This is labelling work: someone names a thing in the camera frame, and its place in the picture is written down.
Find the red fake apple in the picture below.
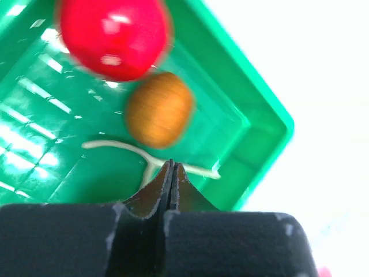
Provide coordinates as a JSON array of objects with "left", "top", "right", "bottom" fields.
[{"left": 57, "top": 1, "right": 172, "bottom": 81}]

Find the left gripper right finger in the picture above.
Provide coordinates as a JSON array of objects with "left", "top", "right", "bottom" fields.
[{"left": 164, "top": 163, "right": 318, "bottom": 277}]

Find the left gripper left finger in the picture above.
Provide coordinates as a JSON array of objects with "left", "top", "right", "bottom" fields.
[{"left": 1, "top": 160, "right": 174, "bottom": 276}]

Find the green plastic tray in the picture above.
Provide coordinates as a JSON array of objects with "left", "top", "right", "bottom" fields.
[{"left": 1, "top": 1, "right": 294, "bottom": 210}]

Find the small brown-orange fake fruit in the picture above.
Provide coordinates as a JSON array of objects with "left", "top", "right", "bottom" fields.
[{"left": 125, "top": 72, "right": 195, "bottom": 148}]

